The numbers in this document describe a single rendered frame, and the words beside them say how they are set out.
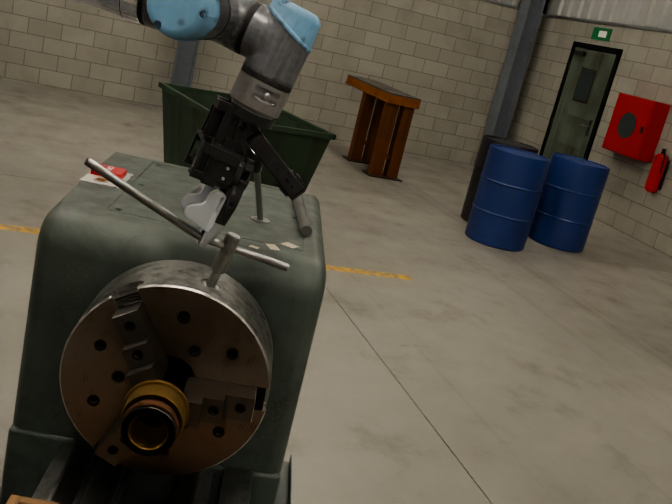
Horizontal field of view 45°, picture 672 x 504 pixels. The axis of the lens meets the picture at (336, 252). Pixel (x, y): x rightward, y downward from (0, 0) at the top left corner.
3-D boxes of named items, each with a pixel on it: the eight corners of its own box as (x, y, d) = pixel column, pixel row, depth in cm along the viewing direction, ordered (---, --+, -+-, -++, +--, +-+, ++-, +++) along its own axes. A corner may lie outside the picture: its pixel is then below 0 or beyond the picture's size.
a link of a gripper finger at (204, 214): (170, 235, 116) (195, 177, 114) (207, 248, 118) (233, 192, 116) (172, 242, 113) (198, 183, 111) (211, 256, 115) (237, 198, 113)
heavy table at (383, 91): (329, 147, 1094) (346, 73, 1066) (359, 152, 1109) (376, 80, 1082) (368, 176, 950) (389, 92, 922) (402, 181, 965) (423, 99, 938)
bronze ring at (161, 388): (132, 365, 114) (118, 395, 105) (197, 377, 115) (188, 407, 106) (122, 423, 116) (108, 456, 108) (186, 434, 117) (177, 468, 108)
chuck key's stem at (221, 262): (209, 299, 123) (239, 234, 120) (211, 306, 121) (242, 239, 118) (196, 295, 122) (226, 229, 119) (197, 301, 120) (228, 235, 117)
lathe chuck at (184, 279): (45, 401, 130) (119, 233, 123) (224, 473, 135) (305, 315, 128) (28, 429, 122) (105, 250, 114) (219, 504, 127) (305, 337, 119)
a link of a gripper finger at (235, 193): (209, 215, 116) (234, 161, 115) (220, 219, 117) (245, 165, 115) (215, 225, 112) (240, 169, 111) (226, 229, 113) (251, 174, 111)
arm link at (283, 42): (275, -6, 112) (329, 22, 113) (242, 65, 115) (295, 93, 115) (264, -12, 105) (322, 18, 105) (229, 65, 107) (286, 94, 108)
